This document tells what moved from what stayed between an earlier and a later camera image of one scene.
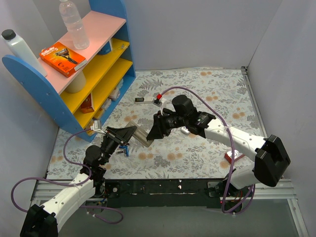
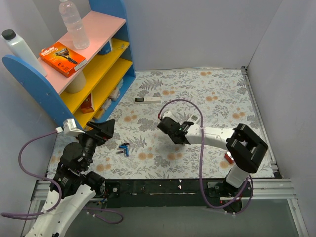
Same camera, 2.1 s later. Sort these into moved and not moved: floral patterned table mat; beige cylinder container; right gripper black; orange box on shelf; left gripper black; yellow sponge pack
Moved: left gripper black; right gripper black
Not moved: yellow sponge pack; beige cylinder container; floral patterned table mat; orange box on shelf
